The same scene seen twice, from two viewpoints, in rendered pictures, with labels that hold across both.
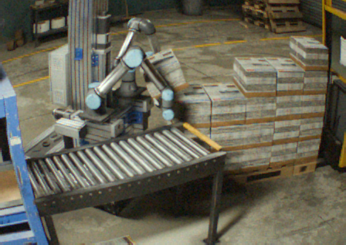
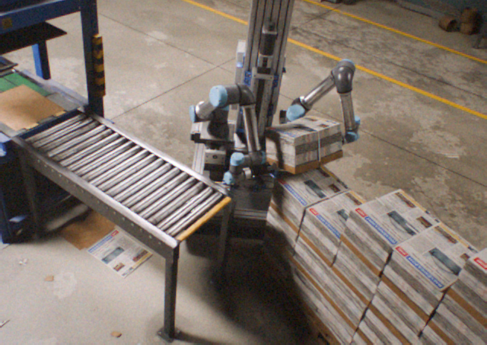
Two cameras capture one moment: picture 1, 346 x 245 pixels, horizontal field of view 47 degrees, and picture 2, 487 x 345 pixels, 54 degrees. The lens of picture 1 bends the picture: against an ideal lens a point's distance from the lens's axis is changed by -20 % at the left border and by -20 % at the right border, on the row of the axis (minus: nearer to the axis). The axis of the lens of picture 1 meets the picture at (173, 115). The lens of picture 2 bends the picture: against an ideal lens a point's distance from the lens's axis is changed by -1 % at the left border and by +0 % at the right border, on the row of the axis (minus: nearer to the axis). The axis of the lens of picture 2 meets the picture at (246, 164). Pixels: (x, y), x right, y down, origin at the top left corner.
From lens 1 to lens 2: 287 cm
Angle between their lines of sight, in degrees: 53
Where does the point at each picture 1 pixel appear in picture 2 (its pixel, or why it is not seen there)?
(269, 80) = (377, 249)
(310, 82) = (447, 320)
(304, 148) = not seen: outside the picture
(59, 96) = not seen: hidden behind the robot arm
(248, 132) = (331, 282)
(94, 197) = (56, 176)
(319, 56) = not seen: outside the picture
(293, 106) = (404, 321)
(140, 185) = (91, 199)
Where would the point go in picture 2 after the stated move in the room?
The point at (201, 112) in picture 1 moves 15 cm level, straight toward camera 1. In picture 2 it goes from (293, 211) to (270, 215)
